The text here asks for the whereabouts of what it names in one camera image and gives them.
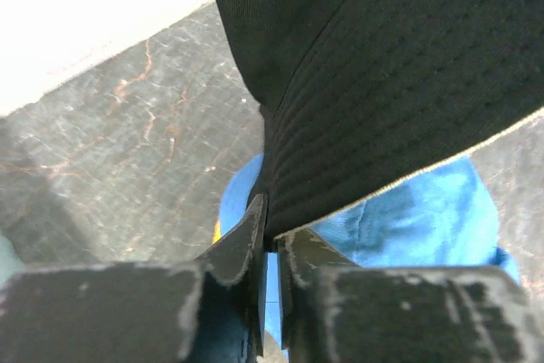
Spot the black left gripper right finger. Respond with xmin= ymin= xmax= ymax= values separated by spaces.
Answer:
xmin=276 ymin=229 xmax=361 ymax=350

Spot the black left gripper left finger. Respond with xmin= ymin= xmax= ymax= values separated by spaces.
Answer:
xmin=193 ymin=195 xmax=268 ymax=357

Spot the yellow bucket hat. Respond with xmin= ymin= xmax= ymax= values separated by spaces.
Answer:
xmin=212 ymin=218 xmax=222 ymax=244

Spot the blue bucket hat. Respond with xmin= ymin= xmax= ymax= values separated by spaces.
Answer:
xmin=218 ymin=154 xmax=522 ymax=351

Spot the black hat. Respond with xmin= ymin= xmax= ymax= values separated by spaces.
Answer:
xmin=216 ymin=0 xmax=543 ymax=237

